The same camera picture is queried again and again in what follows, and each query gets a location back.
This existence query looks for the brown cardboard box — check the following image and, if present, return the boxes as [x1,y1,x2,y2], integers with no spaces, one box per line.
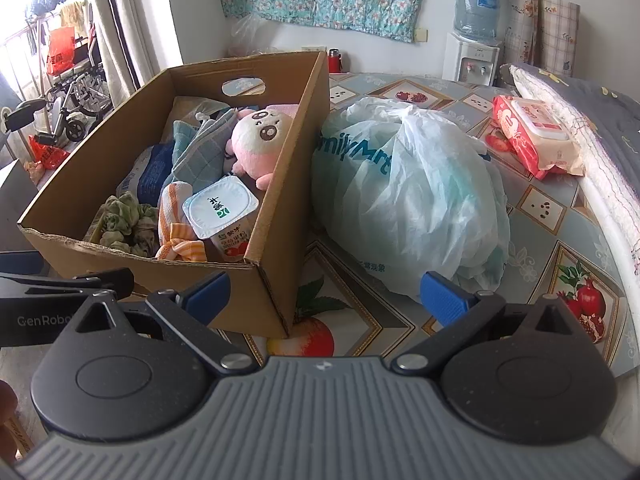
[17,50,331,339]

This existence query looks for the beige cloth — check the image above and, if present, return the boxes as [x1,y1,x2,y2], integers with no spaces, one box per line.
[172,95,231,124]

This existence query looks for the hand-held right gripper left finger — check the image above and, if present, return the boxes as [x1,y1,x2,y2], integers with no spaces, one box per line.
[74,271,252,378]

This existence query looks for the floral patterned board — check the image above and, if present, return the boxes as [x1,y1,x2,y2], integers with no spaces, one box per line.
[504,0,542,67]

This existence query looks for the pink wet wipes pack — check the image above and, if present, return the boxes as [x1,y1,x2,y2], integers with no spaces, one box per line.
[491,93,586,181]

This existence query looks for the clear plastic bag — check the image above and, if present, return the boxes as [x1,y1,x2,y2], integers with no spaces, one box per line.
[228,12,281,59]

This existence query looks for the yellow hanging cloth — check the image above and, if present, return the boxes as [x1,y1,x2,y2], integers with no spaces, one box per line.
[59,0,94,36]

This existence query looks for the red plastic bag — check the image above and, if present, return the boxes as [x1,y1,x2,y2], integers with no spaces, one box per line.
[46,25,77,77]
[27,134,71,171]

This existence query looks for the blue water bottle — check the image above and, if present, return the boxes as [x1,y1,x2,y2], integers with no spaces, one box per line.
[452,0,504,46]

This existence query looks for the black box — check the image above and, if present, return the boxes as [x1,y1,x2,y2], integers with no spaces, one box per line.
[0,159,42,257]

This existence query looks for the grey blanket with yellow print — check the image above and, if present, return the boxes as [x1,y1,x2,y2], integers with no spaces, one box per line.
[500,62,640,277]

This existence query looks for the green crumpled cloth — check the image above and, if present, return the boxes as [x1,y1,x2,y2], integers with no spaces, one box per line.
[92,190,161,257]

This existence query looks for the light blue towel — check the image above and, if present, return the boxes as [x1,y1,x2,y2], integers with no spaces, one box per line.
[162,110,238,201]

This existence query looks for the orange striped towel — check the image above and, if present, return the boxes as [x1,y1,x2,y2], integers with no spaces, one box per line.
[154,179,209,261]

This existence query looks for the pink plush toy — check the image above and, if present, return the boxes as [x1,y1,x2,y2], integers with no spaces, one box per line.
[224,103,301,191]

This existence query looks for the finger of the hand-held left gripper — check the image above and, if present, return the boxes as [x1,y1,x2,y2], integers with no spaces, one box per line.
[0,267,136,295]

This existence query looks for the blue and white packet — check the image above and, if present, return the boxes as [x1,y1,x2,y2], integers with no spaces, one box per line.
[115,143,176,199]

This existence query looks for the white plastic bag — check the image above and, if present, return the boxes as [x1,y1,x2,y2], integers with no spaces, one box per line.
[312,97,512,304]

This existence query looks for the grey white curtain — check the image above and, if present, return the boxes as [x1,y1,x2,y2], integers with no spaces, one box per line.
[85,0,184,112]

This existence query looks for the checked patterned board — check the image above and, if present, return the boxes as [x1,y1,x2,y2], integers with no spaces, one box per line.
[539,0,581,79]

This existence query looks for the yogurt cup pack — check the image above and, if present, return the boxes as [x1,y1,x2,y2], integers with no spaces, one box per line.
[181,174,261,264]

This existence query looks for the wheelchair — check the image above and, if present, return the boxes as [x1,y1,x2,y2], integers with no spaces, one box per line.
[2,35,114,147]

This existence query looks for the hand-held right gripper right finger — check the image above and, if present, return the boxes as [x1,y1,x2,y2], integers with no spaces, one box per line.
[392,271,581,377]

